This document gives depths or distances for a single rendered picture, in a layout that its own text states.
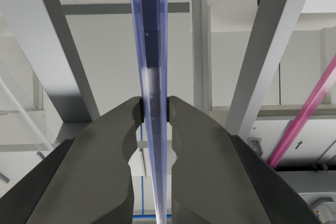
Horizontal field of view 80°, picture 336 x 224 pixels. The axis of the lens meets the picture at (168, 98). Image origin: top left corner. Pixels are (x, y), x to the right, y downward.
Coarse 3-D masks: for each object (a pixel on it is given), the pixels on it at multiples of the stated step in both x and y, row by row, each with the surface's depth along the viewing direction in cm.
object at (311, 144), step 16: (256, 128) 36; (272, 128) 36; (304, 128) 36; (320, 128) 36; (272, 144) 39; (304, 144) 39; (320, 144) 40; (288, 160) 44; (304, 160) 44; (320, 160) 44
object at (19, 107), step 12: (0, 60) 13; (0, 72) 13; (0, 84) 14; (12, 84) 14; (0, 96) 14; (12, 96) 15; (24, 96) 16; (12, 108) 15; (24, 108) 16; (24, 120) 16; (36, 120) 17; (36, 132) 18; (48, 132) 19; (36, 144) 19; (48, 144) 19
